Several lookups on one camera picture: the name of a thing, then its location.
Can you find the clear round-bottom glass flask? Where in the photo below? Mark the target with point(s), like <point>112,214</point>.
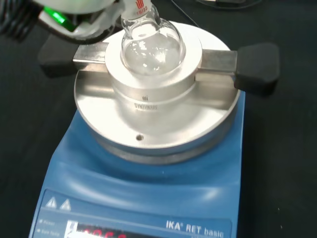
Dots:
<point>153,49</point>

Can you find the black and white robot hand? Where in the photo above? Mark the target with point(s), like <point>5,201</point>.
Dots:
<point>74,10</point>

